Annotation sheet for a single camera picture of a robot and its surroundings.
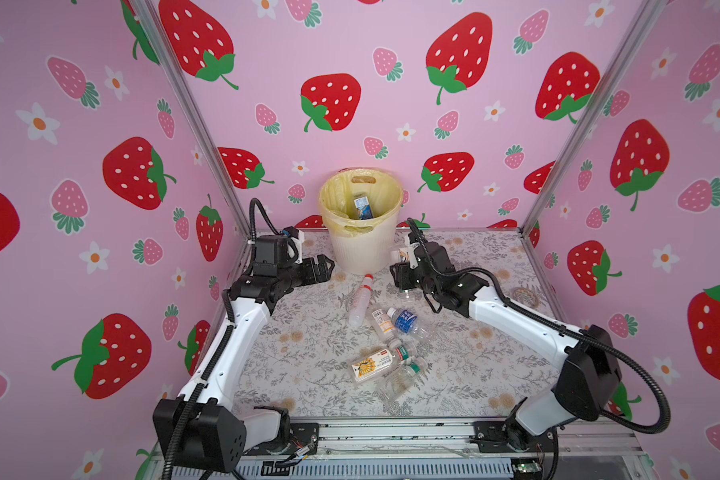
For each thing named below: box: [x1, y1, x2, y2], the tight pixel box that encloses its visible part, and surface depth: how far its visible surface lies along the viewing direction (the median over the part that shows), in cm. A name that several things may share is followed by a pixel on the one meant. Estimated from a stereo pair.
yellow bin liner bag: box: [318, 167, 403, 237], surface depth 100 cm
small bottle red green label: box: [387, 338, 415, 361], surface depth 87 cm
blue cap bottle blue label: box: [354, 196, 374, 220], surface depth 104 cm
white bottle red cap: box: [348, 274, 374, 328], surface depth 97 cm
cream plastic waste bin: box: [319, 167, 404, 276], surface depth 101 cm
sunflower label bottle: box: [351, 335, 402, 383], surface depth 83 cm
